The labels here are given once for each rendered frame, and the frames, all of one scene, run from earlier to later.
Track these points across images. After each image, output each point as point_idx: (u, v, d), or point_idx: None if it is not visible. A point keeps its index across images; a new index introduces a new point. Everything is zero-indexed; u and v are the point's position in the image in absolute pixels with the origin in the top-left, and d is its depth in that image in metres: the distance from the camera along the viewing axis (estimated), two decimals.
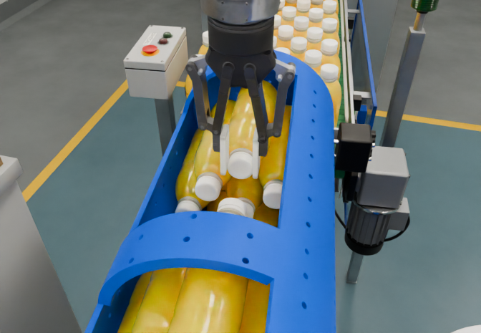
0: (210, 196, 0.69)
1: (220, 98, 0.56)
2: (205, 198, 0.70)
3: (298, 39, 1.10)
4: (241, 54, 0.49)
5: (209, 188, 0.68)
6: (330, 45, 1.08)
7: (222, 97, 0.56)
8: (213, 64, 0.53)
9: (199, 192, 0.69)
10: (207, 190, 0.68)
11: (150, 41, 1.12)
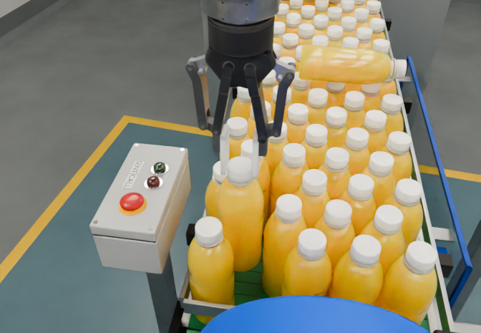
0: None
1: (220, 98, 0.56)
2: None
3: (359, 180, 0.72)
4: (241, 54, 0.49)
5: None
6: (412, 194, 0.69)
7: (222, 97, 0.56)
8: (213, 64, 0.53)
9: None
10: None
11: (134, 179, 0.74)
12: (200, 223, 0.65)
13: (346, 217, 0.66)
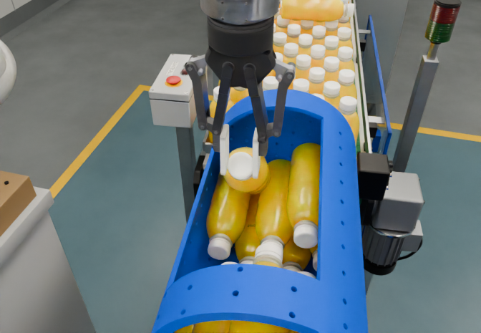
0: (243, 171, 0.64)
1: (220, 98, 0.56)
2: (237, 173, 0.64)
3: (316, 69, 1.14)
4: (241, 54, 0.49)
5: (244, 160, 0.64)
6: (347, 76, 1.11)
7: (222, 97, 0.56)
8: (213, 64, 0.53)
9: (232, 166, 0.64)
10: (242, 161, 0.64)
11: (173, 71, 1.16)
12: (216, 89, 1.07)
13: (305, 86, 1.08)
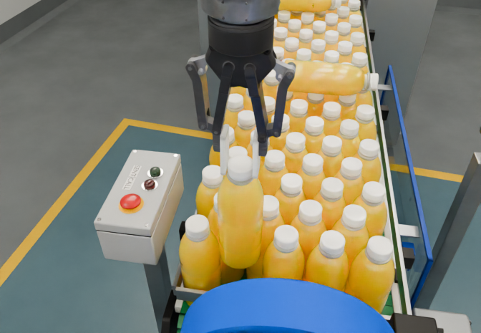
0: (243, 167, 0.64)
1: (220, 98, 0.56)
2: (237, 169, 0.64)
3: (331, 182, 0.82)
4: (241, 53, 0.49)
5: (245, 160, 0.65)
6: (376, 195, 0.79)
7: (222, 97, 0.56)
8: (213, 64, 0.53)
9: (232, 163, 0.64)
10: (243, 160, 0.65)
11: (132, 182, 0.83)
12: (190, 220, 0.75)
13: (316, 215, 0.76)
